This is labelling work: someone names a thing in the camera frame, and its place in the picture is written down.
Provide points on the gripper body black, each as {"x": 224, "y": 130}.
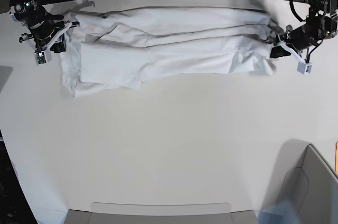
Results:
{"x": 303, "y": 37}
{"x": 42, "y": 27}

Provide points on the white T-shirt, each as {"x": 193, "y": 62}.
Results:
{"x": 131, "y": 47}

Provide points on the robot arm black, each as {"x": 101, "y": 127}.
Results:
{"x": 22, "y": 10}
{"x": 319, "y": 25}

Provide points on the grey box at right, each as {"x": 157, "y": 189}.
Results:
{"x": 309, "y": 192}

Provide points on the grey tray at bottom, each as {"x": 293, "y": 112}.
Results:
{"x": 136, "y": 213}

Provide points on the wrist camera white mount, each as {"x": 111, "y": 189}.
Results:
{"x": 303, "y": 67}
{"x": 43, "y": 54}

